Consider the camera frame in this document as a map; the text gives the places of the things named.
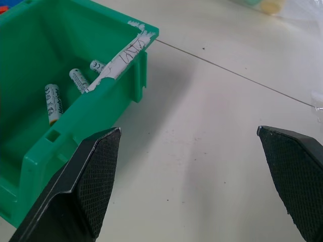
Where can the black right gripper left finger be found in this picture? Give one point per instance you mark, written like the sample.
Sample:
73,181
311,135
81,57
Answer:
83,191

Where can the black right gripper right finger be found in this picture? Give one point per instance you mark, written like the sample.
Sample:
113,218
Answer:
295,174

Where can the green plastic bin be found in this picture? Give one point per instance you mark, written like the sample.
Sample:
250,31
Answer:
38,83

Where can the white AA battery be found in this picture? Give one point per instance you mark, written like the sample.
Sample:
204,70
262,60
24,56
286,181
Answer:
79,79
53,104
98,66

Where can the torn white paper label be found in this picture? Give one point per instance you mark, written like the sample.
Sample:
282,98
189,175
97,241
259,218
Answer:
118,64

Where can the clear plastic bag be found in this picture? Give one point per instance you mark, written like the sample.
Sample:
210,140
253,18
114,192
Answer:
297,12

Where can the tan rounded object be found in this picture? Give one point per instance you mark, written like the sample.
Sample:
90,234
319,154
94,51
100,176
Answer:
270,5

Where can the green object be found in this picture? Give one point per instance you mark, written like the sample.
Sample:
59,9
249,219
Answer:
249,2

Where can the orange toy block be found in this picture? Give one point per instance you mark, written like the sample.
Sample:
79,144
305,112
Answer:
3,9

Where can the blue toy block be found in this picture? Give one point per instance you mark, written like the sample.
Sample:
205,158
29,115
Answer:
11,2

